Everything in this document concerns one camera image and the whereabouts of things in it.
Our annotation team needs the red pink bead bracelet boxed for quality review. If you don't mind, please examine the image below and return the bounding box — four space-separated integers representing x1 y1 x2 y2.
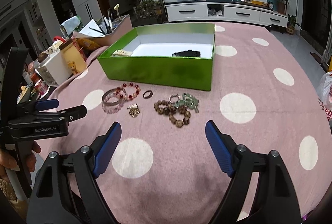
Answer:
115 81 141 101

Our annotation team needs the gold flower brooch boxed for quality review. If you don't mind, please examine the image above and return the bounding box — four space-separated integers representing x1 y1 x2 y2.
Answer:
127 104 140 118

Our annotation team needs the small dark ring band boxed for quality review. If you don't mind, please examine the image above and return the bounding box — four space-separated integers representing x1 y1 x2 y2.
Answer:
143 90 153 99

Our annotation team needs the small silver crystal ring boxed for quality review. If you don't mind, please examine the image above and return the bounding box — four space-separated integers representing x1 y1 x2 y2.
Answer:
168 93 181 105

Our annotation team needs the brown wooden bead bracelet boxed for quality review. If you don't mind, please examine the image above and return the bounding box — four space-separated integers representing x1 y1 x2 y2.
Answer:
154 99 192 128

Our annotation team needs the green jade bracelet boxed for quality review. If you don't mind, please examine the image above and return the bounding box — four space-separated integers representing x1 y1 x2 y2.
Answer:
174 92 200 114

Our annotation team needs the black wristwatch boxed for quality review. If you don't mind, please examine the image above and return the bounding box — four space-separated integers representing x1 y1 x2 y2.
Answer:
172 50 201 58

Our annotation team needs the person's left hand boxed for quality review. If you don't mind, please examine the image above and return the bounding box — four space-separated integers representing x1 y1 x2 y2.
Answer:
0 141 42 182

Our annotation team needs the white square box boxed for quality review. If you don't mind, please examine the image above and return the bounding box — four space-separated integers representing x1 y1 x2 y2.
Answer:
36 51 72 87

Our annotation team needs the yellow bear bottle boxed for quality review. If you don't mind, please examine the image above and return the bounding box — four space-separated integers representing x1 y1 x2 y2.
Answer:
59 38 86 75

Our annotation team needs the white paper sheet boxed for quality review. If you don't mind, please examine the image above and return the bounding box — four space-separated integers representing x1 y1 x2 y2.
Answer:
79 19 105 37

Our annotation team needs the pink polka dot tablecloth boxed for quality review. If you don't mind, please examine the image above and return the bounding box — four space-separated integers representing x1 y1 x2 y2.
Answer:
40 22 331 223

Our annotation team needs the pink desk organizer box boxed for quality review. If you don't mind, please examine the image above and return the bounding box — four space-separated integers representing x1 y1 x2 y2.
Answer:
73 15 133 47

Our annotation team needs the white plastic shopping bag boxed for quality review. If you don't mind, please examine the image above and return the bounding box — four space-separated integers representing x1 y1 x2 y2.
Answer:
316 72 332 121

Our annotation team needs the green cardboard box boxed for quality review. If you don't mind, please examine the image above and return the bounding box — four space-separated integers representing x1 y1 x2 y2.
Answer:
97 22 215 91

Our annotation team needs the potted green plant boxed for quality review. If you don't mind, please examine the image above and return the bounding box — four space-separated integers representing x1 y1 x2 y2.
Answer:
132 0 167 27

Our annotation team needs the small floor potted plant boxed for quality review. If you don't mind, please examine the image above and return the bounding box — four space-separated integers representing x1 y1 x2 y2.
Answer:
286 15 301 35

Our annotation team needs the white tv cabinet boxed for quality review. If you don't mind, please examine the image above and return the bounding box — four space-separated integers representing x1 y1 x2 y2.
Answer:
165 1 288 28

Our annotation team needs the right potted plant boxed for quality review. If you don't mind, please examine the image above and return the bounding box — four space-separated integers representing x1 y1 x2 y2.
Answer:
276 0 289 15

